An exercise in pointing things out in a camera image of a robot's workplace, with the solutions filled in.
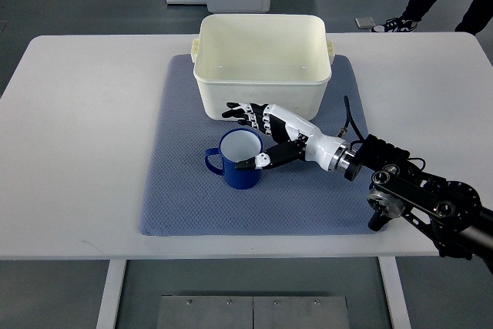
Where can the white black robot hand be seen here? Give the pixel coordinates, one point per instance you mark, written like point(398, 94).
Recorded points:
point(295, 138)

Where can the blue enamel mug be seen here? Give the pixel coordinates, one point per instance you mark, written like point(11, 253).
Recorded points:
point(235, 146)

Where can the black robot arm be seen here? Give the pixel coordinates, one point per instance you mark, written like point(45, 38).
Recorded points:
point(449, 213)

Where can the white plastic box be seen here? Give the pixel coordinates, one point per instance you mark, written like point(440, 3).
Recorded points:
point(262, 58)

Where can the small grey floor plate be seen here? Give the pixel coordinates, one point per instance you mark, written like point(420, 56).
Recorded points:
point(364, 22)

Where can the blue textured mat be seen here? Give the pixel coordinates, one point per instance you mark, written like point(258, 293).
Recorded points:
point(182, 197)

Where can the black white sneaker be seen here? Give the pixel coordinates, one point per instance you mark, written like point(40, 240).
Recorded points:
point(395, 25)

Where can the right white table leg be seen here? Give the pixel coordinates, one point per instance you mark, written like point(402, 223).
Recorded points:
point(394, 293)

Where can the white table leg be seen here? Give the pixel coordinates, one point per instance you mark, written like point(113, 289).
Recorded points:
point(109, 307)
point(394, 293)

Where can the grey metal floor plate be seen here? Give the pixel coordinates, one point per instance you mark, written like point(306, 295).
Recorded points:
point(252, 312)

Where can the left white table leg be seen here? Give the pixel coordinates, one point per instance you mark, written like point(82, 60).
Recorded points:
point(109, 307)

